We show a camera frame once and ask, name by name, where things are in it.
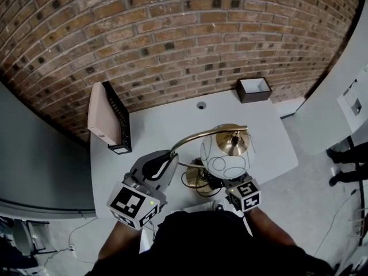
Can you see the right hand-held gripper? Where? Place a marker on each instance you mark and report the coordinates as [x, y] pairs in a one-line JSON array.
[[247, 195]]

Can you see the person's left forearm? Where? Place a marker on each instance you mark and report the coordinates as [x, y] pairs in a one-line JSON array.
[[118, 240]]

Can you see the dark brown open box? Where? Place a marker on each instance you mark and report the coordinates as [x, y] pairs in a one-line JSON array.
[[254, 95]]

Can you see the grey partition panel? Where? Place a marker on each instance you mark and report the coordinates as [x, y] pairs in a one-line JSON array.
[[43, 165]]

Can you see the beige flat box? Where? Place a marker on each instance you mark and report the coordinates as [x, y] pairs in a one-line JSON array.
[[102, 116]]

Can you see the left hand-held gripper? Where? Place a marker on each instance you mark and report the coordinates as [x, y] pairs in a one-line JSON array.
[[130, 203]]

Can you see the person's black clothing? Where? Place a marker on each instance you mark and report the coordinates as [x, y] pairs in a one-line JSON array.
[[207, 246]]

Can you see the grey office chair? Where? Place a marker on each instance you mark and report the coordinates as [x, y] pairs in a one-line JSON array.
[[20, 240]]

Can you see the white partition panel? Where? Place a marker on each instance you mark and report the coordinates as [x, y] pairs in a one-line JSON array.
[[330, 102]]

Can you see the person's right forearm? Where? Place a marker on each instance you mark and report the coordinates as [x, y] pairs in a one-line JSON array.
[[267, 229]]

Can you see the white wall device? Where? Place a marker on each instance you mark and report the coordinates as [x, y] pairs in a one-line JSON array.
[[352, 105]]

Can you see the black perforated file holder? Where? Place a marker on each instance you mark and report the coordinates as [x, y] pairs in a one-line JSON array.
[[122, 125]]

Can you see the brass table lamp glass globe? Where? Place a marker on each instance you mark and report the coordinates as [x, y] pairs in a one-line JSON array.
[[218, 161]]

